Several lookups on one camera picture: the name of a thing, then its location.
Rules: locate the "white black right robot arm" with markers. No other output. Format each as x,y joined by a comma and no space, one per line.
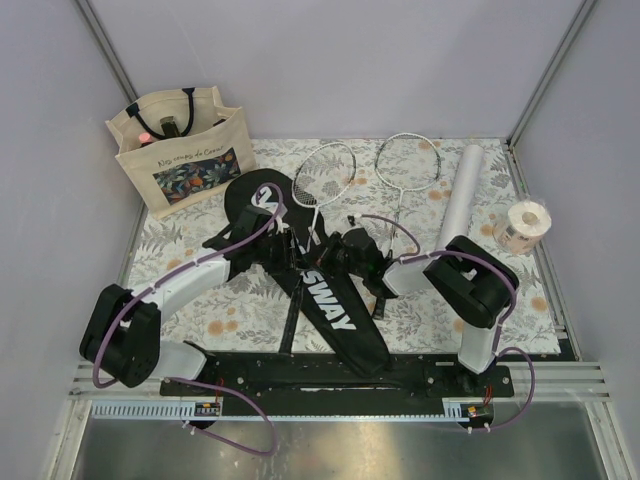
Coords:
480,289

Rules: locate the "white shuttlecock tube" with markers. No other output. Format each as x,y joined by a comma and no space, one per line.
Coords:
459,207

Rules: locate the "white racket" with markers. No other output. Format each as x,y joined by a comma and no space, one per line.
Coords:
407,162
325,174

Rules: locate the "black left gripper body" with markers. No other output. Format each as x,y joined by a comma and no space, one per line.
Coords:
277,251

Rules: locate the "black Crossway racket bag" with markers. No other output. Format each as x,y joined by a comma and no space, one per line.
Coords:
333,305

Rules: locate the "aluminium frame post left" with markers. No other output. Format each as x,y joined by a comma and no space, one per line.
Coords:
101,38

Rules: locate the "aluminium frame post right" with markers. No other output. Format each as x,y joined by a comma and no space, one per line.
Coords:
578,22

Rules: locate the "aluminium frame post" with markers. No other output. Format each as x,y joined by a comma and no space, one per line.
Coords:
578,22
101,38

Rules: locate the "aluminium frame rail front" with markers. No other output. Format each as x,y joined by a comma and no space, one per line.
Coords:
161,400

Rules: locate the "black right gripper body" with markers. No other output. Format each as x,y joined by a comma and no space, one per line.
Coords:
334,256

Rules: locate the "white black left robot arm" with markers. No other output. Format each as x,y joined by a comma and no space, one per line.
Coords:
123,338

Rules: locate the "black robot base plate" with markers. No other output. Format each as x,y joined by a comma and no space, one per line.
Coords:
319,385

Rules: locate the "dark bottle in tote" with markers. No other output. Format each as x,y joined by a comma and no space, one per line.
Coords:
169,127

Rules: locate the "beige floral tote bag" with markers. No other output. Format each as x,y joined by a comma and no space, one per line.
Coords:
171,174

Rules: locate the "wrapped toilet paper roll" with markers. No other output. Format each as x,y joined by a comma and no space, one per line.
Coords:
522,227

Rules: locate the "pink capped bottle in tote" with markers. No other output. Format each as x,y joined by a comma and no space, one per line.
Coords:
145,139

